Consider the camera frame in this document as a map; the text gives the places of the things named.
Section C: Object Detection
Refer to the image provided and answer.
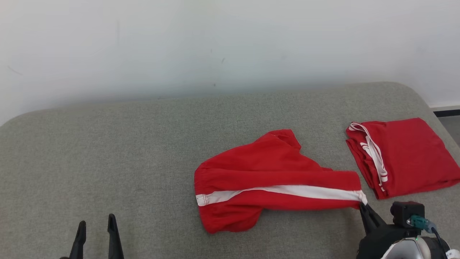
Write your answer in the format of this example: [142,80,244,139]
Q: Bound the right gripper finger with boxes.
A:
[359,201,387,235]

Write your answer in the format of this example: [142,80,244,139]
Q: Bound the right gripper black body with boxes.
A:
[356,223,415,259]

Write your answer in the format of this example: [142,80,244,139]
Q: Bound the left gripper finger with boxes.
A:
[107,214,125,259]
[68,221,87,259]

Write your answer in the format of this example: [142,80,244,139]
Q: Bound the red and white jersey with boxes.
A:
[346,118,460,200]

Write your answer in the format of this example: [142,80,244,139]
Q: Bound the red shorts with white stripe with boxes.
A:
[194,129,368,234]

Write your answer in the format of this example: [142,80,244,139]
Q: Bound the white and black baseboard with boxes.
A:
[429,104,460,118]

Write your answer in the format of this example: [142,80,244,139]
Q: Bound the right arm teal cable connector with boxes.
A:
[407,215,447,250]

